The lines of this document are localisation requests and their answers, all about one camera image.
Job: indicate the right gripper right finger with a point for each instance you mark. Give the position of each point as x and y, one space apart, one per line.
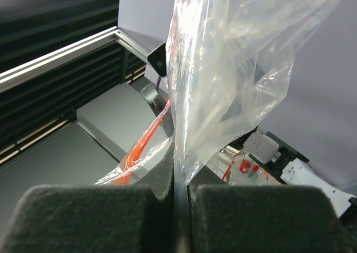
226 218

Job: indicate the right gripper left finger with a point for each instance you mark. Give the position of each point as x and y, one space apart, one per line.
104 218

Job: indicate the clear zip top bag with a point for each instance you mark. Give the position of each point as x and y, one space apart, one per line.
229 64

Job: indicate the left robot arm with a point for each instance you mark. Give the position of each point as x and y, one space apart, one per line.
288 167

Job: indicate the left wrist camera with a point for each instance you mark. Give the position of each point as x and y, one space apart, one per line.
261 147

